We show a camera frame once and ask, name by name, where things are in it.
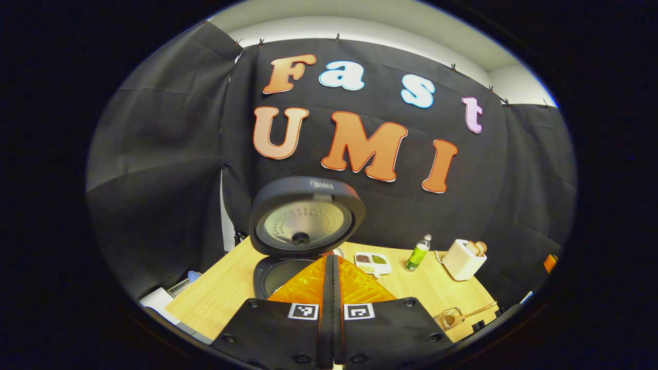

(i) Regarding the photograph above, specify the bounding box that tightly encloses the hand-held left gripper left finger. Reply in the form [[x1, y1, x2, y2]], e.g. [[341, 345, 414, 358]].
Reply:
[[211, 254, 334, 368]]

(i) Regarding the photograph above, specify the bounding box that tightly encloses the white toaster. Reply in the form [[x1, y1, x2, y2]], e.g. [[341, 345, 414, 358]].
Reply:
[[441, 239, 487, 281]]

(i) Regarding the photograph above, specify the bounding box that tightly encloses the white divided grain dish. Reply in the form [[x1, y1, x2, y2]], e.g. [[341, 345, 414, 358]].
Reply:
[[355, 252, 392, 276]]

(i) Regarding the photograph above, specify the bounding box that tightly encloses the wooden spoon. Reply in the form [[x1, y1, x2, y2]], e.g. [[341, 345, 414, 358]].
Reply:
[[443, 302, 498, 328]]

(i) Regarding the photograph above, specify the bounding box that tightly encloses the clear chopstick holder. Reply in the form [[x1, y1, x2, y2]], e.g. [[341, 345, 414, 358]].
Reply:
[[434, 307, 463, 330]]

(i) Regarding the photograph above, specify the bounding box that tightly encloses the black and silver rice cooker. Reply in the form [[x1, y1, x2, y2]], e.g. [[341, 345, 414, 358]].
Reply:
[[248, 176, 367, 301]]

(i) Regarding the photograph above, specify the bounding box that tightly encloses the black backdrop cloth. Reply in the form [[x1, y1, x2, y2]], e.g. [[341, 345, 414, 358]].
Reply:
[[86, 22, 577, 309]]

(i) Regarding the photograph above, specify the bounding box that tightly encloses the green clear bottle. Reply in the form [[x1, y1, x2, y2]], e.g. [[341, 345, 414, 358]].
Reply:
[[405, 234, 432, 272]]

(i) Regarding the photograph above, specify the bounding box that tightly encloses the white box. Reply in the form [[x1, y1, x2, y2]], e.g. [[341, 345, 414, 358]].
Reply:
[[139, 271, 214, 345]]

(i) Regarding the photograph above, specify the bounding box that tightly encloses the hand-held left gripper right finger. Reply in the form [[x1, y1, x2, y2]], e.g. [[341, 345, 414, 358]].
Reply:
[[333, 254, 455, 368]]

